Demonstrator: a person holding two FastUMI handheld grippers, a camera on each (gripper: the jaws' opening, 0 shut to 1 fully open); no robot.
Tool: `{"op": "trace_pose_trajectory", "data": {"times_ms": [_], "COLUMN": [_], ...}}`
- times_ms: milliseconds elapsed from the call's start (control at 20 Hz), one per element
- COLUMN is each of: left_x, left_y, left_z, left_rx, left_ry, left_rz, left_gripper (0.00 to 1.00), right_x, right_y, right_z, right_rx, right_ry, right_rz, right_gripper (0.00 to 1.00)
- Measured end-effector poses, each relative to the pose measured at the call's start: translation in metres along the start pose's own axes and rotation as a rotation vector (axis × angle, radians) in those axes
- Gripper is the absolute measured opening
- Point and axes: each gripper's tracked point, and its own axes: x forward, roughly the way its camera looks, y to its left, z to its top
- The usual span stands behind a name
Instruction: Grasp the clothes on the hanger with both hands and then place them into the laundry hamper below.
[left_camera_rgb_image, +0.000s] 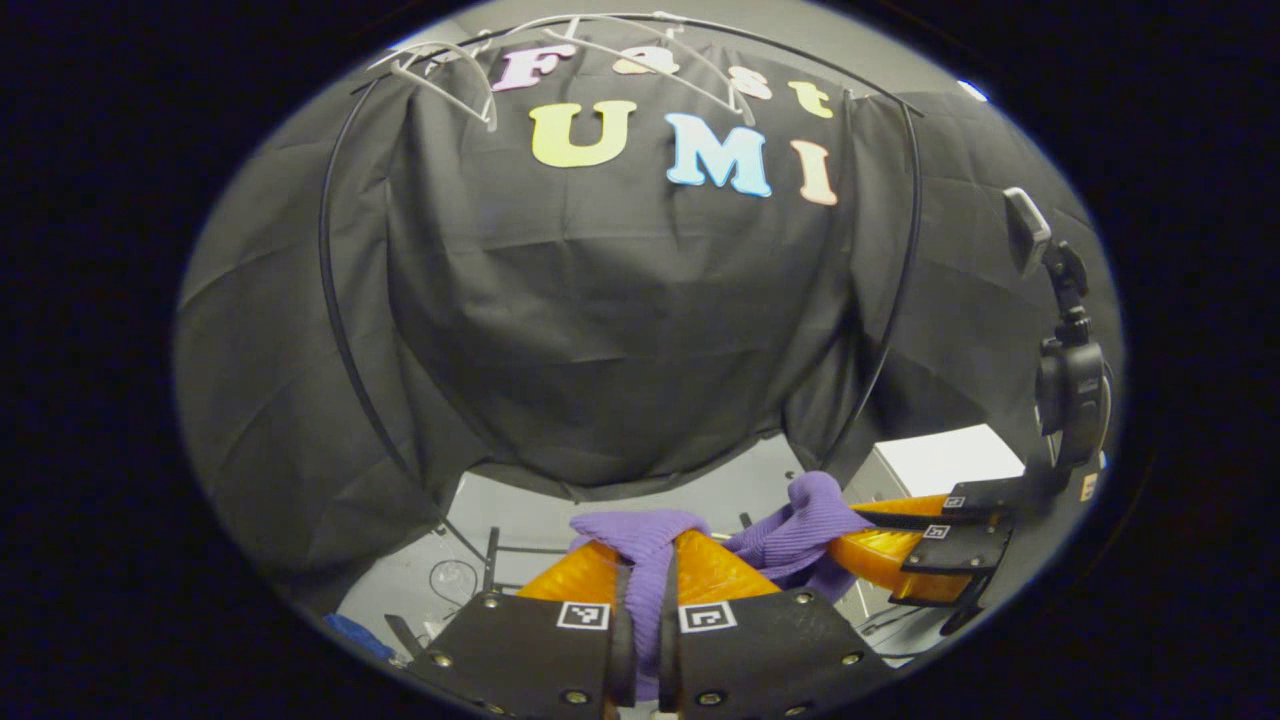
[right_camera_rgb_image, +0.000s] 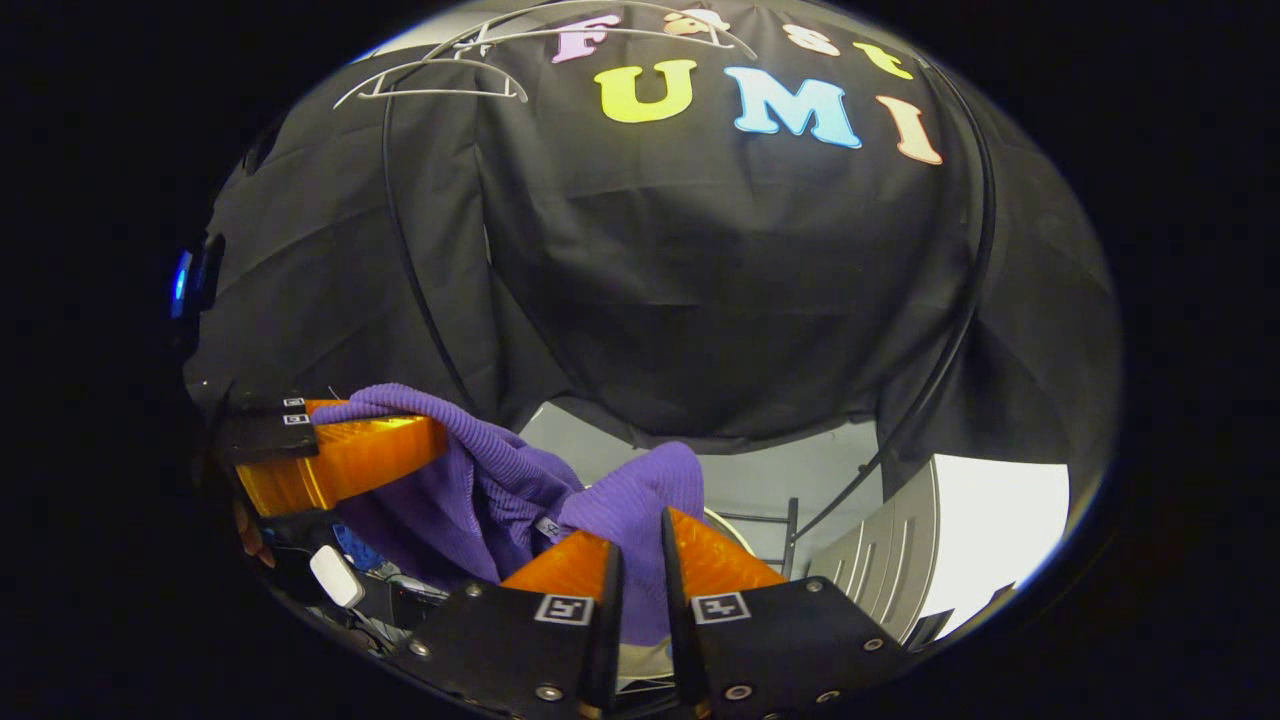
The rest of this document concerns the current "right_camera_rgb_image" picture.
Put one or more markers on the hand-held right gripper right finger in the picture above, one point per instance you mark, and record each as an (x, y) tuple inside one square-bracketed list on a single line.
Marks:
[(678, 620)]

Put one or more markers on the cream laundry hamper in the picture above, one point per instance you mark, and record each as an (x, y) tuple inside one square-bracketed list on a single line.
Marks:
[(640, 665)]

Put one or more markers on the black backdrop cloth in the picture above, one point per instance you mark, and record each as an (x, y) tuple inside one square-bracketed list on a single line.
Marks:
[(700, 250)]

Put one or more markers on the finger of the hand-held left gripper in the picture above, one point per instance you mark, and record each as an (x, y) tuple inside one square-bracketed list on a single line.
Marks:
[(265, 405), (350, 460)]

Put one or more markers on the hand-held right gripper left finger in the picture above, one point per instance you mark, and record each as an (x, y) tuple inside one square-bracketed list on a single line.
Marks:
[(610, 620)]

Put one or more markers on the black metal clothes rack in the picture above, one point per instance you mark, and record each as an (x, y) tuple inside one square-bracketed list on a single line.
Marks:
[(793, 535)]

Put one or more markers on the small white plastic device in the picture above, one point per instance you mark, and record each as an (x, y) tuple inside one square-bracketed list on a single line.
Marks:
[(337, 577)]

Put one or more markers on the grey ribbed plastic container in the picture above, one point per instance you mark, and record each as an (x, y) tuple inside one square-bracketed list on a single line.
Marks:
[(890, 560)]

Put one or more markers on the blue plastic item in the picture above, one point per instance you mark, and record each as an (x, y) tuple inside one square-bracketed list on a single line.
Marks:
[(358, 548)]

